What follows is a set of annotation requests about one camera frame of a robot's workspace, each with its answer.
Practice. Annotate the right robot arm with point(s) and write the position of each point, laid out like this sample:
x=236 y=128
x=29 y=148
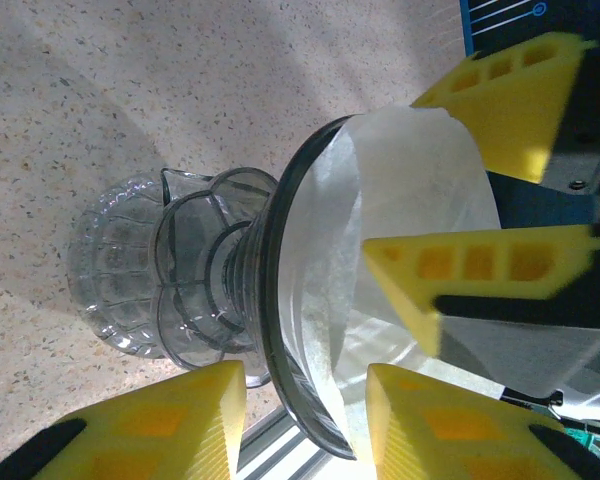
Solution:
x=595 y=402

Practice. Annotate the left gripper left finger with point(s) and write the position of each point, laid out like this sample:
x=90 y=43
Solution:
x=155 y=430

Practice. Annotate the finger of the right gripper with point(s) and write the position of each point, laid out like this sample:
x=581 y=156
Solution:
x=405 y=280
x=510 y=115

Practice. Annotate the white paper coffee filter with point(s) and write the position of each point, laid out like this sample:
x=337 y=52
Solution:
x=405 y=165

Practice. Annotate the dark glass server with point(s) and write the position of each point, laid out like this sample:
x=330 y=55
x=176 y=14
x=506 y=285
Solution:
x=205 y=250

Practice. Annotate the grey glass coffee server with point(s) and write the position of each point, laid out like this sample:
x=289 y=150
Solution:
x=110 y=265

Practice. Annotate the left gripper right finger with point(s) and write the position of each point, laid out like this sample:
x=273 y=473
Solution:
x=455 y=430

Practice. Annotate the aluminium front rail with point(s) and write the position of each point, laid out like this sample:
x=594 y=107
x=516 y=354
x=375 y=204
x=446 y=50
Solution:
x=275 y=450

